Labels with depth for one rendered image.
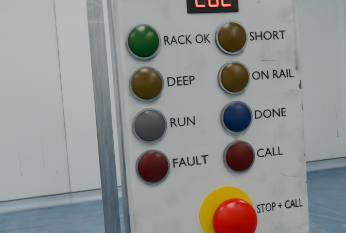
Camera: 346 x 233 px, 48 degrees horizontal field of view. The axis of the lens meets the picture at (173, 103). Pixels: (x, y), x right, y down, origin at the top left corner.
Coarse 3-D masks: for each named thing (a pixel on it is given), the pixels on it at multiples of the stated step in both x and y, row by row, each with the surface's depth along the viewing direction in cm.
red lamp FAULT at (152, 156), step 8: (152, 152) 34; (144, 160) 33; (152, 160) 34; (160, 160) 34; (144, 168) 33; (152, 168) 34; (160, 168) 34; (144, 176) 34; (152, 176) 34; (160, 176) 34
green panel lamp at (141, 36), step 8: (136, 32) 33; (144, 32) 33; (152, 32) 33; (128, 40) 33; (136, 40) 33; (144, 40) 33; (152, 40) 33; (136, 48) 33; (144, 48) 33; (152, 48) 33; (144, 56) 33
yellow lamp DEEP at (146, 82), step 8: (136, 72) 33; (144, 72) 33; (152, 72) 33; (136, 80) 33; (144, 80) 33; (152, 80) 33; (160, 80) 34; (136, 88) 33; (144, 88) 33; (152, 88) 33; (160, 88) 34; (144, 96) 33; (152, 96) 34
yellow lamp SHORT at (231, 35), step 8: (224, 24) 35; (232, 24) 35; (224, 32) 35; (232, 32) 35; (240, 32) 35; (224, 40) 35; (232, 40) 35; (240, 40) 35; (224, 48) 35; (232, 48) 35; (240, 48) 35
